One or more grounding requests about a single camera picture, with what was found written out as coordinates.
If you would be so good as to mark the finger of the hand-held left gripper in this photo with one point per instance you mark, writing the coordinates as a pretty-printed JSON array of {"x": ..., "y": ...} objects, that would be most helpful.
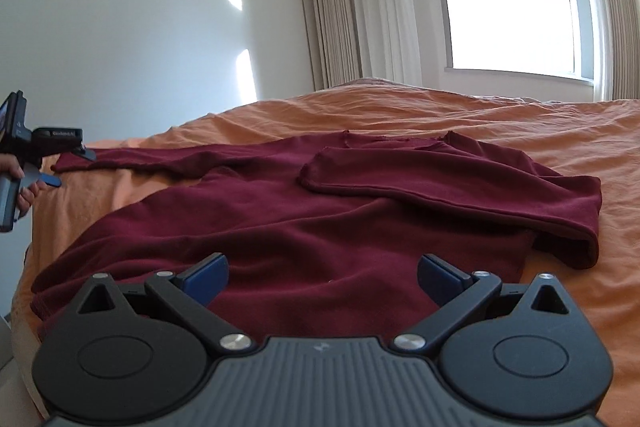
[
  {"x": 50, "y": 180},
  {"x": 85, "y": 153}
]

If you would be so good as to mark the orange bed sheet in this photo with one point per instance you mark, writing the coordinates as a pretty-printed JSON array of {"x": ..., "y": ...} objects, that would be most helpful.
[{"x": 575, "y": 147}]

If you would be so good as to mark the maroon sweater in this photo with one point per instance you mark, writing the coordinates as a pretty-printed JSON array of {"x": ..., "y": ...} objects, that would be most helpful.
[{"x": 310, "y": 217}]

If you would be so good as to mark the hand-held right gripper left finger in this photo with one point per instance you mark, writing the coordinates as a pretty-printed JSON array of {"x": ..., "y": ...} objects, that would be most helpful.
[{"x": 207, "y": 277}]

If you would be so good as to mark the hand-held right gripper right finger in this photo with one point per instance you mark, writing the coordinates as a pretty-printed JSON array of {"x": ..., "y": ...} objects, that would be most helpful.
[{"x": 440, "y": 277}]

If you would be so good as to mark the person's left hand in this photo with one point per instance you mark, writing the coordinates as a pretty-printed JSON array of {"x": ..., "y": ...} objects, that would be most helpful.
[{"x": 27, "y": 196}]

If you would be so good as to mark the window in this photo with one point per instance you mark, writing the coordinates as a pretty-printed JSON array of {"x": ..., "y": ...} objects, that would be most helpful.
[{"x": 515, "y": 22}]

